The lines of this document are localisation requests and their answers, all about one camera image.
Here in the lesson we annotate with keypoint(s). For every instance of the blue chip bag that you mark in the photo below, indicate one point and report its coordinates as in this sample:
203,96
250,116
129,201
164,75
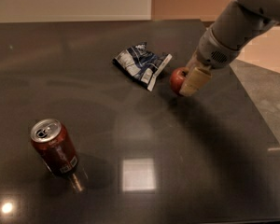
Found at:
142,65

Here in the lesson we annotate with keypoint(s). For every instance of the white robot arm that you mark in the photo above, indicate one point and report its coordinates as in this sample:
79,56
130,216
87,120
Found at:
239,23

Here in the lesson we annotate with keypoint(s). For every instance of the red soda can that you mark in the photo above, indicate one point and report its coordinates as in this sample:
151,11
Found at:
52,142

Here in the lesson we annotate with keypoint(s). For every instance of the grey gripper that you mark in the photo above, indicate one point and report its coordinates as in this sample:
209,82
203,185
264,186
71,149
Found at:
212,52

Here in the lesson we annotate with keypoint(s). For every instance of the red apple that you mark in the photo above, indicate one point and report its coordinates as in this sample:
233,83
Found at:
177,78

